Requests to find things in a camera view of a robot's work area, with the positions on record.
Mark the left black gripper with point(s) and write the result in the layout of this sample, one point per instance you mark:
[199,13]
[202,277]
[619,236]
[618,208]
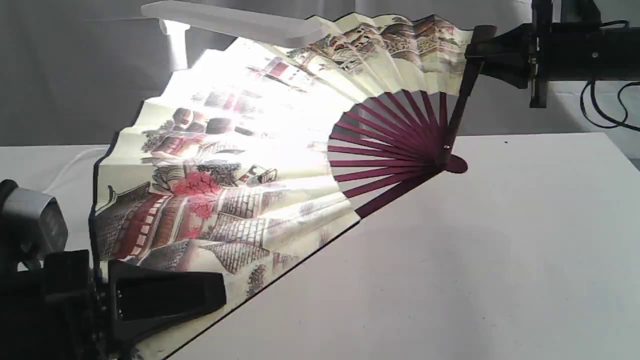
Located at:
[141,302]

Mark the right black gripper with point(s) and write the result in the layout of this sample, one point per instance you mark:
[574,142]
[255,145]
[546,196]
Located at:
[518,57]

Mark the painted folding paper fan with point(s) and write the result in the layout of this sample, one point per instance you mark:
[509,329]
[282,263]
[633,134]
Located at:
[259,156]

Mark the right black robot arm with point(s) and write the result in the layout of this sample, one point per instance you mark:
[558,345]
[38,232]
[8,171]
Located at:
[579,47]

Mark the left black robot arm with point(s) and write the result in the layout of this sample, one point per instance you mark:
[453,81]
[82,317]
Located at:
[22,318]

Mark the white desk lamp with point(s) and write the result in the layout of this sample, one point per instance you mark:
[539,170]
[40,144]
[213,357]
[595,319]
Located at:
[176,17]

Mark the grey backdrop curtain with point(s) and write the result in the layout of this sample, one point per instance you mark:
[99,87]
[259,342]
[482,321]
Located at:
[74,72]

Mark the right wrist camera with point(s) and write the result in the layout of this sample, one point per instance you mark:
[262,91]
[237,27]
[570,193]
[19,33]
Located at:
[580,11]

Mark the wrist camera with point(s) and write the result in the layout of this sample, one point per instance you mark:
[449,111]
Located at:
[580,11]
[32,226]

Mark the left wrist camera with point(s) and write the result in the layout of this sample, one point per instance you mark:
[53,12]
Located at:
[32,226]

